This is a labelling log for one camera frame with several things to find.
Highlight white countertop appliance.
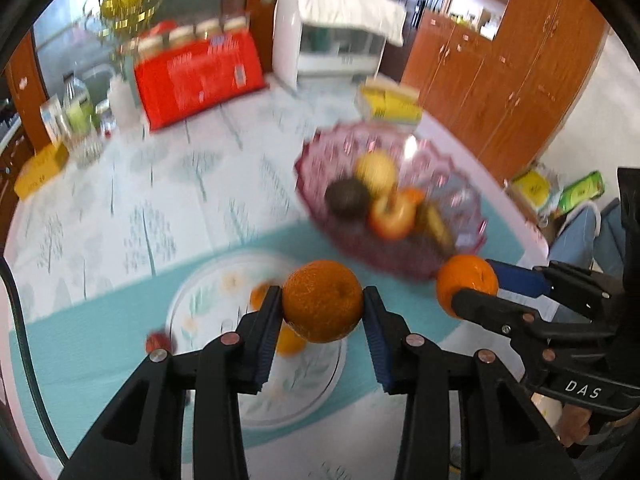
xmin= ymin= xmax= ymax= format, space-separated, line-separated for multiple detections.
xmin=272 ymin=0 xmax=386 ymax=91

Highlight small white carton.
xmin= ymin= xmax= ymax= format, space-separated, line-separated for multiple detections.
xmin=40 ymin=94 xmax=68 ymax=145

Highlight red snack package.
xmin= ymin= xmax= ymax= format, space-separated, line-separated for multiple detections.
xmin=134 ymin=29 xmax=266 ymax=131

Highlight orange tangerine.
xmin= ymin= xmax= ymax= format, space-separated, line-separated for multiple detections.
xmin=282 ymin=260 xmax=363 ymax=344
xmin=435 ymin=255 xmax=499 ymax=318

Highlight tree-pattern tablecloth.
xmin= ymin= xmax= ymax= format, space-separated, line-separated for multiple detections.
xmin=0 ymin=74 xmax=561 ymax=480

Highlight small tangerine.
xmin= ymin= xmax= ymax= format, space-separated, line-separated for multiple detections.
xmin=250 ymin=282 xmax=272 ymax=311

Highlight black cable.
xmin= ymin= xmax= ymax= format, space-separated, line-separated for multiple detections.
xmin=0 ymin=257 xmax=68 ymax=467

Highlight yellow cardboard box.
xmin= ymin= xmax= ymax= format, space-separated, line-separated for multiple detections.
xmin=14 ymin=143 xmax=68 ymax=200

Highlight small glass jar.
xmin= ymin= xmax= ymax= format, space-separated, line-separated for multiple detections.
xmin=94 ymin=100 xmax=117 ymax=139

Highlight pack of beige jars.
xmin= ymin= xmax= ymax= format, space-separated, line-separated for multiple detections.
xmin=118 ymin=13 xmax=250 ymax=63

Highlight overripe brown banana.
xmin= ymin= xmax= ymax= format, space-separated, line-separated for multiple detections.
xmin=413 ymin=202 xmax=456 ymax=256

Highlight person's right hand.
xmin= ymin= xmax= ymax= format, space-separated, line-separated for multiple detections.
xmin=555 ymin=404 xmax=592 ymax=448

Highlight clear drinking glass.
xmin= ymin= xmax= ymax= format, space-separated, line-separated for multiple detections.
xmin=64 ymin=127 xmax=104 ymax=168

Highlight white squeeze bottle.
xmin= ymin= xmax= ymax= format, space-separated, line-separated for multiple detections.
xmin=81 ymin=64 xmax=141 ymax=130

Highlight red yellow apple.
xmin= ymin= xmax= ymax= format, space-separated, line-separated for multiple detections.
xmin=368 ymin=194 xmax=416 ymax=242

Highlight brown wooden cabinets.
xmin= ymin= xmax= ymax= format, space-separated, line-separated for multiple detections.
xmin=401 ymin=0 xmax=608 ymax=181

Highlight dark brown avocado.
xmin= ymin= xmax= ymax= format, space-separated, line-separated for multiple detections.
xmin=324 ymin=177 xmax=372 ymax=221

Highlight clear plastic bottle green label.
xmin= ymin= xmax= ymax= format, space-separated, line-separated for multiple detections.
xmin=63 ymin=72 xmax=94 ymax=136

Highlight pink glass fruit bowl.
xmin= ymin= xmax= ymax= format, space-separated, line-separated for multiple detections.
xmin=294 ymin=122 xmax=488 ymax=281

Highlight green yellow bags on floor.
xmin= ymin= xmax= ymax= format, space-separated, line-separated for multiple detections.
xmin=506 ymin=165 xmax=605 ymax=220

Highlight white cloth on appliance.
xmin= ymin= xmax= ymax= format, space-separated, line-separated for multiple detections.
xmin=295 ymin=0 xmax=407 ymax=47

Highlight yellow pear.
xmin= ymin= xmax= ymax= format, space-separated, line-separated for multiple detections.
xmin=354 ymin=151 xmax=398 ymax=197

